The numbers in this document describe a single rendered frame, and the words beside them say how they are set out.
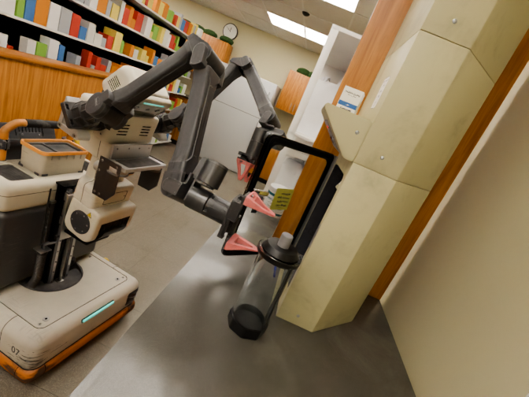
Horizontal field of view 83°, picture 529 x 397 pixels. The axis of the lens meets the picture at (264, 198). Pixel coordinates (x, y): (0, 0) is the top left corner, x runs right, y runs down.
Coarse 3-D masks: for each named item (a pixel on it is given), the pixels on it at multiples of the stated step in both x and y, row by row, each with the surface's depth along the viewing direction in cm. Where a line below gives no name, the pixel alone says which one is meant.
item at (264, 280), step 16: (272, 256) 65; (256, 272) 68; (272, 272) 66; (288, 272) 67; (256, 288) 68; (272, 288) 67; (240, 304) 71; (256, 304) 69; (272, 304) 70; (240, 320) 71; (256, 320) 70
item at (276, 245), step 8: (264, 240) 70; (272, 240) 69; (280, 240) 68; (288, 240) 67; (264, 248) 67; (272, 248) 66; (280, 248) 67; (288, 248) 69; (280, 256) 65; (288, 256) 66; (296, 256) 67
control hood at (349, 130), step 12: (324, 108) 71; (336, 108) 68; (336, 120) 68; (348, 120) 68; (360, 120) 68; (336, 132) 69; (348, 132) 69; (360, 132) 68; (336, 144) 78; (348, 144) 69; (360, 144) 69; (348, 156) 70
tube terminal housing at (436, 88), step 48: (432, 48) 62; (384, 96) 67; (432, 96) 64; (480, 96) 73; (384, 144) 68; (432, 144) 71; (336, 192) 74; (384, 192) 71; (336, 240) 75; (384, 240) 81; (288, 288) 82; (336, 288) 79
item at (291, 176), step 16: (272, 160) 85; (288, 160) 89; (304, 160) 92; (320, 160) 97; (272, 176) 88; (288, 176) 92; (304, 176) 96; (256, 192) 87; (272, 192) 91; (288, 192) 95; (304, 192) 100; (272, 208) 95; (288, 208) 99; (304, 208) 104; (240, 224) 90; (256, 224) 94; (272, 224) 99; (288, 224) 103; (256, 240) 98
